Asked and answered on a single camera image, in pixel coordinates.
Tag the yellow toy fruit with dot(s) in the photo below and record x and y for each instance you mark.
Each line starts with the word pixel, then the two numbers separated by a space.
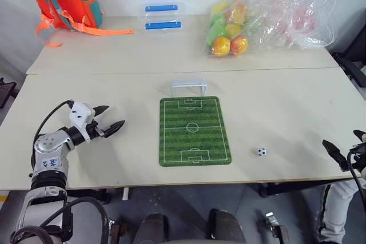
pixel 233 30

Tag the green toy fruit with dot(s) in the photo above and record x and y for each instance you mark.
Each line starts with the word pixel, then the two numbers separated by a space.
pixel 214 34

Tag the white trousers leg black stripe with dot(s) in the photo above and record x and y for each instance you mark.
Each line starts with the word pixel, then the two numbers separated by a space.
pixel 340 212

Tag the black metal frame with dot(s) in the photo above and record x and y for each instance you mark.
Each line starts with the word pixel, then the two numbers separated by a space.
pixel 351 67

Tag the black table crossbar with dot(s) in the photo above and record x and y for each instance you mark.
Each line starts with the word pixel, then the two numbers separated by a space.
pixel 291 188

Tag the small grey toy goal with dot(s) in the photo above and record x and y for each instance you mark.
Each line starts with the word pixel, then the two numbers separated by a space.
pixel 187 83

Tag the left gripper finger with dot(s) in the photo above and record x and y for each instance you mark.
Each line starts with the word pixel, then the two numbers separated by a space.
pixel 115 128
pixel 100 110

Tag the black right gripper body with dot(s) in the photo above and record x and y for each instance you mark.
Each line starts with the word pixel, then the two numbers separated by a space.
pixel 361 155

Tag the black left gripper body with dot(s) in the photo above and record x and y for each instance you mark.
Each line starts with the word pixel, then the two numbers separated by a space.
pixel 96 131

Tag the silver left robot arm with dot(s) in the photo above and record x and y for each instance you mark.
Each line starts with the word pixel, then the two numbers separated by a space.
pixel 48 144

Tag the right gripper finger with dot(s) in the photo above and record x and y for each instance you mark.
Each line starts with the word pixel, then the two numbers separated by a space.
pixel 361 135
pixel 334 152

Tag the clear plastic fruit bag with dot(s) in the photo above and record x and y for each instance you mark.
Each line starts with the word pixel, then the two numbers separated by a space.
pixel 228 27

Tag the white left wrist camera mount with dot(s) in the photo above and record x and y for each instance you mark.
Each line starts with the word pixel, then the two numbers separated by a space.
pixel 80 115

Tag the yellow orange toy apple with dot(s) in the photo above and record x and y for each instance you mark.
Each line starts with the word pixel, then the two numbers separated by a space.
pixel 220 46

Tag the red yellow toy apple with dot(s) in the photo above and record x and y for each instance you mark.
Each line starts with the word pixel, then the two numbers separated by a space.
pixel 239 44

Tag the metal caster bracket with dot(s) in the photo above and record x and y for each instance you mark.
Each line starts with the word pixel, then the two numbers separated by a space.
pixel 276 225

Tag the black metal stand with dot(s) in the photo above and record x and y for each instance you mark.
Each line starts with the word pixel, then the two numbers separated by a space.
pixel 7 92

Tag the green soccer field mat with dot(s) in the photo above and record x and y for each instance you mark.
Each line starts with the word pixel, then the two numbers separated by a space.
pixel 194 141

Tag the dark rounded shape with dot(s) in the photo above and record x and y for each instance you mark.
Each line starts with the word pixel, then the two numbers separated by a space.
pixel 151 229
pixel 227 227

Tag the small soccer ball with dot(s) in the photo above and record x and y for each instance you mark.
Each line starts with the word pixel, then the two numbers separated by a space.
pixel 261 152

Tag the crumpled clear plastic bag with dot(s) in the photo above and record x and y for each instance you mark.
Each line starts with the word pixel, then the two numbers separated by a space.
pixel 303 18

